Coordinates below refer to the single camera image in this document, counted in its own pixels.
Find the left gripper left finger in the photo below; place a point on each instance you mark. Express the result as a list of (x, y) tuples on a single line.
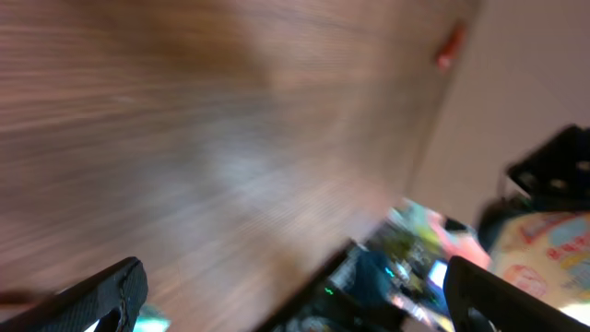
[(109, 300)]

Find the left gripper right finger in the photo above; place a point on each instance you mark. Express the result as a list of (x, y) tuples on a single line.
[(468, 287)]

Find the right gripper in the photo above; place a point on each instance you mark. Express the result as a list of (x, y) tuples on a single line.
[(553, 177)]

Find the cream snack pouch blue seal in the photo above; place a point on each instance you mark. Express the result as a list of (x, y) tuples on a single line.
[(546, 254)]

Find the red candy bar wrapper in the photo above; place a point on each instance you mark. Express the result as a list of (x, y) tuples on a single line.
[(450, 49)]

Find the background shelf with goods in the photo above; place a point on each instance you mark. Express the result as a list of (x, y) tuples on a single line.
[(419, 243)]

